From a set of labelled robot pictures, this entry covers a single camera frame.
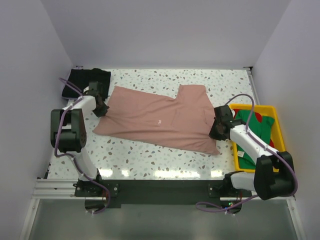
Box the pink printed t-shirt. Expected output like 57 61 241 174
93 84 220 155

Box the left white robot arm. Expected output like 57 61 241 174
50 78 109 196

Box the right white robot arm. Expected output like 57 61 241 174
209 105 298 200

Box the folded black t-shirt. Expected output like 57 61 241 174
66 68 111 99

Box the red t-shirt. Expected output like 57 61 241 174
234 109 275 147

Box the green t-shirt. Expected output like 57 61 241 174
234 109 275 170

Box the yellow plastic bin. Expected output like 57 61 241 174
232 105 286 173

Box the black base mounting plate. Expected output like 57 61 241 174
73 179 252 210

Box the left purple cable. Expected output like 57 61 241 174
53 77 112 215

